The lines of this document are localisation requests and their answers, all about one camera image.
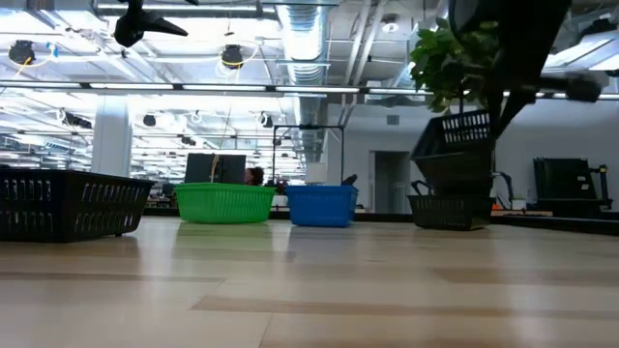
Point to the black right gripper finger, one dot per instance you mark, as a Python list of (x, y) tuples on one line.
[(517, 101), (494, 111)]

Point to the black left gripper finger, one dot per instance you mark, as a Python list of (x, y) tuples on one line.
[(133, 29)]

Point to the small black plastic basket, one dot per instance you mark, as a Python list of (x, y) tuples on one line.
[(450, 169)]

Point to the large black plastic basket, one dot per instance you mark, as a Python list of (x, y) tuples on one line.
[(67, 207)]

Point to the large green plastic basket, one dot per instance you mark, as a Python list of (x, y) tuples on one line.
[(222, 203)]

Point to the large blue plastic basket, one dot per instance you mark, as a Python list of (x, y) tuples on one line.
[(319, 205)]

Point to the background black robot arm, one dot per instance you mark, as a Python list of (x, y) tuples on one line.
[(505, 181)]

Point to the green leafy indoor tree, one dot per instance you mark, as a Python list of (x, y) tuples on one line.
[(445, 63)]

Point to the black equipment rack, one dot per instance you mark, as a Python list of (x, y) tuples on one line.
[(563, 179)]

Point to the long ceiling light strip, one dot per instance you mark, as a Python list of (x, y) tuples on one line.
[(217, 88)]

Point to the white building pillar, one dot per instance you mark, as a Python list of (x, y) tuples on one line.
[(111, 140)]

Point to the grey doorway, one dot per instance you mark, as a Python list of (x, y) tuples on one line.
[(392, 181)]

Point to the black computer monitor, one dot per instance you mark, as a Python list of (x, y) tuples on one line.
[(198, 169)]

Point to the white monitor back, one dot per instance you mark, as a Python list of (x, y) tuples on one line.
[(315, 173)]

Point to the person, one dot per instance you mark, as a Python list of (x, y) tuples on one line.
[(254, 175)]

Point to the grey wall vent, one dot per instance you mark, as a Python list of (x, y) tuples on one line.
[(392, 120)]

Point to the silver ceiling air duct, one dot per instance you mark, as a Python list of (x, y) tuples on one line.
[(302, 38)]

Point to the black metal frame stand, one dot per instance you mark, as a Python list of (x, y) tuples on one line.
[(309, 127)]

